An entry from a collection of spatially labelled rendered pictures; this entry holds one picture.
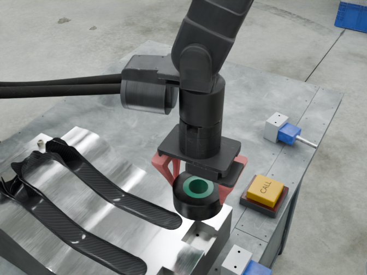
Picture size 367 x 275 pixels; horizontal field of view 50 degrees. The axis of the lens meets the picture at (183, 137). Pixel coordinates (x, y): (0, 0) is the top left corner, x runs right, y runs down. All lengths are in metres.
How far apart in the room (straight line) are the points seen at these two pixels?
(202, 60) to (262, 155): 0.59
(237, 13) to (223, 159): 0.21
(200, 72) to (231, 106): 0.70
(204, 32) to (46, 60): 2.80
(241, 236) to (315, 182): 1.31
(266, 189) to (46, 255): 0.44
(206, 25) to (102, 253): 0.43
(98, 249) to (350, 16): 3.19
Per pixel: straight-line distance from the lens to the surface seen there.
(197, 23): 0.42
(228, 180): 0.53
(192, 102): 0.47
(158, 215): 0.73
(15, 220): 0.73
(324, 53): 3.22
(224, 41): 0.42
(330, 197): 2.04
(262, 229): 0.82
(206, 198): 0.59
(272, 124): 0.98
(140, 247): 0.69
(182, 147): 0.53
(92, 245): 0.71
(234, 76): 1.25
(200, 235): 0.72
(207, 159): 0.53
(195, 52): 0.41
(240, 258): 0.71
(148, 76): 0.48
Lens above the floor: 1.45
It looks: 40 degrees down
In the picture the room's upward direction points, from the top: 1 degrees counter-clockwise
